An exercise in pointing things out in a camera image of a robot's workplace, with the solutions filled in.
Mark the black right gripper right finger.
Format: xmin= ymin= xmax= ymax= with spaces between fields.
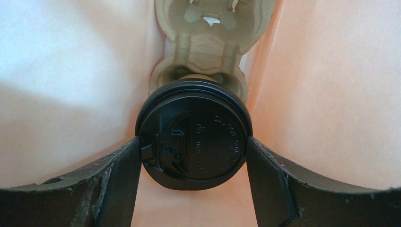
xmin=246 ymin=137 xmax=401 ymax=227

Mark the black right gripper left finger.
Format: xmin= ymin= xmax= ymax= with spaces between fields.
xmin=0 ymin=138 xmax=141 ymax=227

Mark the black coffee cup lid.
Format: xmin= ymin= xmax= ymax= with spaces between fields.
xmin=135 ymin=79 xmax=253 ymax=191

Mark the orange paper bag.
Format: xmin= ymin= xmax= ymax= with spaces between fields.
xmin=0 ymin=0 xmax=401 ymax=227

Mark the brown paper coffee cup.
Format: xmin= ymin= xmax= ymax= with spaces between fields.
xmin=180 ymin=74 xmax=217 ymax=83

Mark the single cardboard cup carrier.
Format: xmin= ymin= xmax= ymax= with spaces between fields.
xmin=149 ymin=0 xmax=276 ymax=102

